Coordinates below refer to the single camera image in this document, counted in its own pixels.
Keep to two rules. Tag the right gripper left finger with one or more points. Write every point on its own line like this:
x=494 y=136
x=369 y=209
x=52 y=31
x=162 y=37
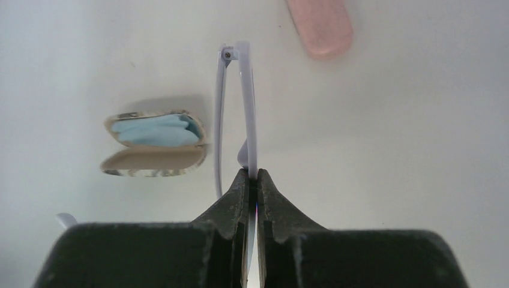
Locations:
x=210 y=251

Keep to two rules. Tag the patterned glasses case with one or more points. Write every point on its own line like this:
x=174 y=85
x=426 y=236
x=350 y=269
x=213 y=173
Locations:
x=153 y=161

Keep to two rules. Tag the white sunglasses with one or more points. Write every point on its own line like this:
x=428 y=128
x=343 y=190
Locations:
x=247 y=156

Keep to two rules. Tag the light blue cloth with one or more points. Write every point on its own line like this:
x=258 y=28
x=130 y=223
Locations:
x=171 y=130

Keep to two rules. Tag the pink glasses case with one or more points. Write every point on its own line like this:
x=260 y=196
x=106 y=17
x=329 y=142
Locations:
x=323 y=26

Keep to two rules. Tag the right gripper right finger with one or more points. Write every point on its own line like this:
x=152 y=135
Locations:
x=295 y=251

